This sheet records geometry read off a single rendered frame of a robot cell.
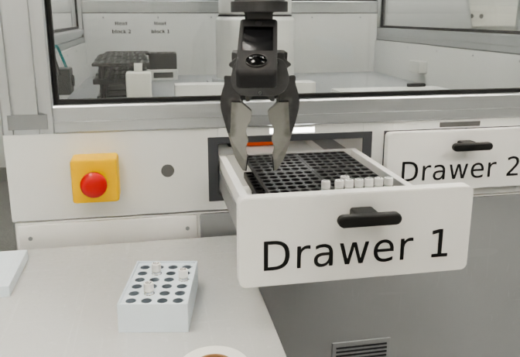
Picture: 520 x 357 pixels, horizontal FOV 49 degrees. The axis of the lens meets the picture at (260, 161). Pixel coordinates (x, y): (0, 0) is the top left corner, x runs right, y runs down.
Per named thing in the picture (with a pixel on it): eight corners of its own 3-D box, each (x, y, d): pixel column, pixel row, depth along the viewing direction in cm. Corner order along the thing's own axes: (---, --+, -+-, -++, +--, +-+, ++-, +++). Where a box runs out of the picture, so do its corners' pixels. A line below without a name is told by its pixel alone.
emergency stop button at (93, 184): (107, 198, 88) (105, 173, 87) (80, 200, 88) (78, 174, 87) (108, 192, 91) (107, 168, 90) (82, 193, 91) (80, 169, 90)
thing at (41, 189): (564, 188, 112) (574, 115, 109) (11, 222, 94) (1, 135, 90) (378, 111, 203) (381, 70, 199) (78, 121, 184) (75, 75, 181)
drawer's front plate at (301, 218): (466, 269, 72) (474, 185, 70) (239, 289, 67) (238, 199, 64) (459, 263, 74) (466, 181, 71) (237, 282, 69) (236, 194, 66)
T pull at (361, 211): (402, 224, 65) (403, 213, 65) (339, 229, 64) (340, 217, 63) (389, 214, 69) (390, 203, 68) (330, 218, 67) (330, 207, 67)
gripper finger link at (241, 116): (246, 161, 80) (255, 96, 77) (246, 173, 74) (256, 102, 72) (224, 159, 79) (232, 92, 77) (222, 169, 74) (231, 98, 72)
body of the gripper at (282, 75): (285, 93, 79) (287, 2, 76) (291, 102, 71) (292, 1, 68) (230, 93, 79) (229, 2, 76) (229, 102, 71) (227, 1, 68)
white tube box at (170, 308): (188, 332, 69) (187, 303, 68) (118, 332, 69) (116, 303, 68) (198, 285, 81) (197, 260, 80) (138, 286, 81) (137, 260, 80)
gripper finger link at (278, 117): (293, 158, 80) (285, 92, 77) (297, 169, 74) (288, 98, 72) (271, 161, 80) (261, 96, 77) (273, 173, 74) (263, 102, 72)
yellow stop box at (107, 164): (119, 203, 91) (116, 159, 90) (72, 205, 90) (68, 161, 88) (121, 193, 96) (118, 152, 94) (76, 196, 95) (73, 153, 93)
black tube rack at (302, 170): (393, 231, 80) (395, 187, 79) (270, 240, 77) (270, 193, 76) (342, 186, 101) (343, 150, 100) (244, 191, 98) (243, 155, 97)
